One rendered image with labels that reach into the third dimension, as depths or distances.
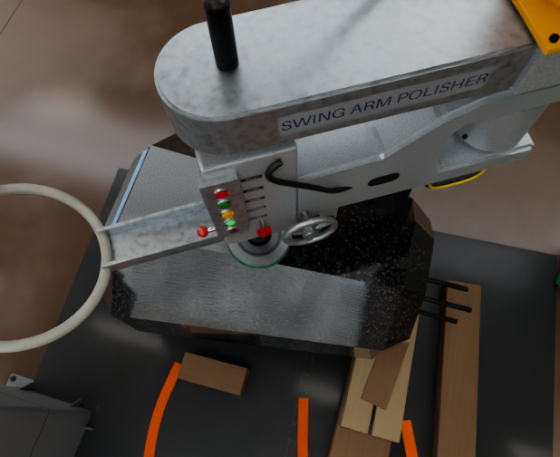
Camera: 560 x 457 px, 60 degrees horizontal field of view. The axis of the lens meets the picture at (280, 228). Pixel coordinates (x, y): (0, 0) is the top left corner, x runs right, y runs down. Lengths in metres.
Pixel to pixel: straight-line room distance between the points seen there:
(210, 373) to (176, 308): 0.58
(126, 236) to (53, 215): 1.47
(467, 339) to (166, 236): 1.54
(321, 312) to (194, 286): 0.45
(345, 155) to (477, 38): 0.37
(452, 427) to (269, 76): 1.87
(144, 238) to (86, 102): 1.87
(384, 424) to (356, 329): 0.61
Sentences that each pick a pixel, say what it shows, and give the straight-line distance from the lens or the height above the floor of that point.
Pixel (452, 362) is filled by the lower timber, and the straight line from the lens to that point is 2.42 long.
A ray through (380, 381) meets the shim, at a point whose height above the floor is 0.24.
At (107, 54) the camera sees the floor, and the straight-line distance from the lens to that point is 3.43.
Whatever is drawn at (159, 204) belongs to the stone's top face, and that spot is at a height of 0.87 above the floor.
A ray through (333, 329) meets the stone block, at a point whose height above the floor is 0.72.
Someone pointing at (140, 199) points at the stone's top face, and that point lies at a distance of 1.79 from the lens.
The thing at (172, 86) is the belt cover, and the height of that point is 1.74.
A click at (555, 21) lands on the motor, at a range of 1.02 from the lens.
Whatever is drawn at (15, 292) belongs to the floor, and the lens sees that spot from 2.87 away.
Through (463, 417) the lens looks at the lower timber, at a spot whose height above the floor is 0.11.
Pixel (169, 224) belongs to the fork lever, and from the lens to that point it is 1.47.
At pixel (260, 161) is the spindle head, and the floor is 1.57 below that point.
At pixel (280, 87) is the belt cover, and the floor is 1.74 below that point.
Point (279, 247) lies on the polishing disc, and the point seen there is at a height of 0.91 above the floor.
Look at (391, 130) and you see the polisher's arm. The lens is 1.14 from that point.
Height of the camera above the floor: 2.41
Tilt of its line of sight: 68 degrees down
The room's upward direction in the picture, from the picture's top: 4 degrees counter-clockwise
